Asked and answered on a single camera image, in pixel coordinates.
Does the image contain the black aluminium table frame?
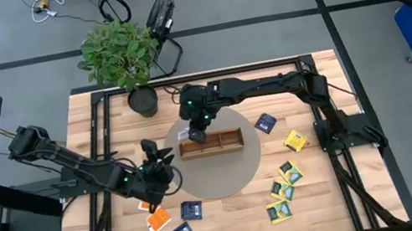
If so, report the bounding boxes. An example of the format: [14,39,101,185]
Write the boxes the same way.
[28,41,411,231]

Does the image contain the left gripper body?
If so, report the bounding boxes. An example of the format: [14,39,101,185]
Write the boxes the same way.
[126,157,183,208]

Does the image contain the wooden organizer box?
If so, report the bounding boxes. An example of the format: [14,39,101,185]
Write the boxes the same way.
[175,126,246,162]

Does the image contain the yellow tea packet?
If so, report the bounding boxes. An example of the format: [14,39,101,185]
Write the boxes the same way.
[264,198,294,226]
[281,127,311,156]
[276,157,306,187]
[267,176,298,206]

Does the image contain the white yellow cable bundle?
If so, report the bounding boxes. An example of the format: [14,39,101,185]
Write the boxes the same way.
[19,0,79,26]

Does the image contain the round grey mat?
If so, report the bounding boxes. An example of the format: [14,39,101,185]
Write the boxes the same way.
[156,97,270,207]

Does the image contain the coiled black cable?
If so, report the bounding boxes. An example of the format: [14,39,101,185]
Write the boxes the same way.
[96,0,133,28]

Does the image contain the green potted plant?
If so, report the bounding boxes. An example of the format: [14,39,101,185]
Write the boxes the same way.
[70,13,172,129]

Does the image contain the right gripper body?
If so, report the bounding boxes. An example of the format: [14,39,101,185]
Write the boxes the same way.
[178,100,219,134]

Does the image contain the black floor fan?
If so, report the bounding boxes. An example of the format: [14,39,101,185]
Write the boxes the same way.
[136,0,188,81]

